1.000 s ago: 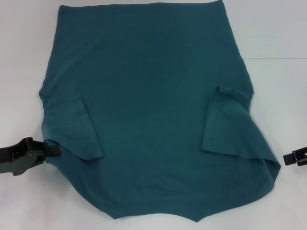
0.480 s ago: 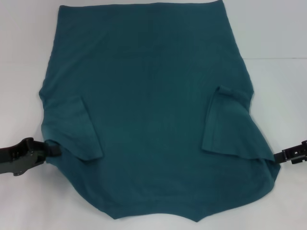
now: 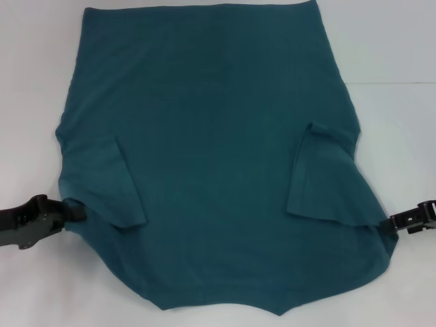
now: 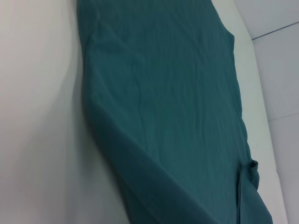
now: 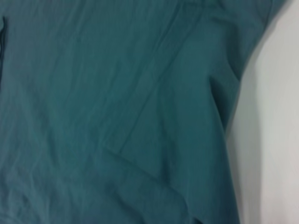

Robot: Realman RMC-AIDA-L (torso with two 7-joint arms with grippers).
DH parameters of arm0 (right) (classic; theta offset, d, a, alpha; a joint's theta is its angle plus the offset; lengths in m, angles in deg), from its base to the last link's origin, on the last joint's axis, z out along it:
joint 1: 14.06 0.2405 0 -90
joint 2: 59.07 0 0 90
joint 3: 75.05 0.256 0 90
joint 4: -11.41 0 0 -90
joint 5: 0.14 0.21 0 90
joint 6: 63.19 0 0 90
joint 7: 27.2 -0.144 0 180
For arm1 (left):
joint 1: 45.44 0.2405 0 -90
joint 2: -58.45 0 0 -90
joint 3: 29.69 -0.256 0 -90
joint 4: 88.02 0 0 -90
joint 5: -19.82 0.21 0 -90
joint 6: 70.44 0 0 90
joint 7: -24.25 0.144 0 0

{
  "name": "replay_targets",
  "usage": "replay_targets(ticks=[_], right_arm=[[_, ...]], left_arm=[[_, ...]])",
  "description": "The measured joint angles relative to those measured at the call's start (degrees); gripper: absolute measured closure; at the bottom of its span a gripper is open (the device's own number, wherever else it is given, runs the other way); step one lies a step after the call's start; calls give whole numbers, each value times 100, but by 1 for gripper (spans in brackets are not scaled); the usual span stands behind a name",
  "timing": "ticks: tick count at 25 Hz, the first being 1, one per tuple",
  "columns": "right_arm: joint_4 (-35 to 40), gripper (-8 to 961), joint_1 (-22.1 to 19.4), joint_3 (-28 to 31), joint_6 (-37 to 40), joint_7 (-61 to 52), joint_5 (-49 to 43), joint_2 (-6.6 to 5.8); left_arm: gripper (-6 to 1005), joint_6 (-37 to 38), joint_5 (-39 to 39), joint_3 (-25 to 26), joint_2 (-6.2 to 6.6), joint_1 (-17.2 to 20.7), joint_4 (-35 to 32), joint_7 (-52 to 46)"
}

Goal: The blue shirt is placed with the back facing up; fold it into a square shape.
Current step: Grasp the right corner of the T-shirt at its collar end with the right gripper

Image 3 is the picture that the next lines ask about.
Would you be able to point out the blue short-sleeved shirt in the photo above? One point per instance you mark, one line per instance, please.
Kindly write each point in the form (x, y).
(218, 136)

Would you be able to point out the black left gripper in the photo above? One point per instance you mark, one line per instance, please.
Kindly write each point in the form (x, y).
(27, 218)

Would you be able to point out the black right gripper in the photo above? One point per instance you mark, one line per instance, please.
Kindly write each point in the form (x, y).
(419, 218)

